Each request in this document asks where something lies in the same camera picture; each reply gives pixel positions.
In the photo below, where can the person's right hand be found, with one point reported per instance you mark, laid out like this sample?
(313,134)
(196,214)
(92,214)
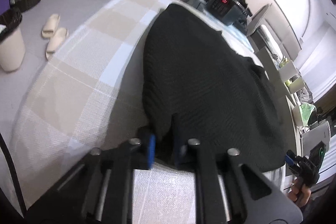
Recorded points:
(299,192)

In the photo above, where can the black knit sweater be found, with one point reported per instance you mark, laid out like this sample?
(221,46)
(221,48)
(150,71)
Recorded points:
(197,69)

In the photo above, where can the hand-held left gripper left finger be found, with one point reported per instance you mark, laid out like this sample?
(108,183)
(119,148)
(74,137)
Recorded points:
(151,150)

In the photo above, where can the beige checked tablecloth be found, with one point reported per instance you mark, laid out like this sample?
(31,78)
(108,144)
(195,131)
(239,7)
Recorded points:
(78,69)

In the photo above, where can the purple bag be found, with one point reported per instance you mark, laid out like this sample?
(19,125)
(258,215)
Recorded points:
(5,1)

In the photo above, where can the white trash bin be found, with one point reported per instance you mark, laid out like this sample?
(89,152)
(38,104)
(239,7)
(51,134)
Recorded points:
(10,48)

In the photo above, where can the white air purifier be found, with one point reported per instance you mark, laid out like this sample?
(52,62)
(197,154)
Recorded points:
(315,137)

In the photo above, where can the dark electric rice cooker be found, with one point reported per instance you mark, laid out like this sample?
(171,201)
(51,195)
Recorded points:
(223,3)

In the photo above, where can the beige slipper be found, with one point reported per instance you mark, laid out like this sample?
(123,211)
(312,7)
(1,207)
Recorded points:
(56,43)
(51,26)

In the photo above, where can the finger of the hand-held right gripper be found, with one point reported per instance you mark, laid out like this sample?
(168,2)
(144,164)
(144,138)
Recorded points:
(290,159)

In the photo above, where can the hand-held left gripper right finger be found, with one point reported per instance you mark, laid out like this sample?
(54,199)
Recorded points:
(200,161)

